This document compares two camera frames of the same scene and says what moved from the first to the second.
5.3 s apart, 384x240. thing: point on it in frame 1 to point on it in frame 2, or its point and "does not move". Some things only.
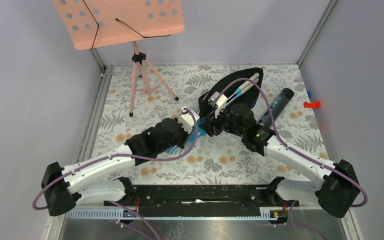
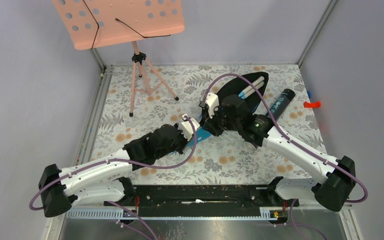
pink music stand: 90,24 does not move
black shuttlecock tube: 279,104 does not move
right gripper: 213,120 does not move
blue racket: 244,85 to 257,83
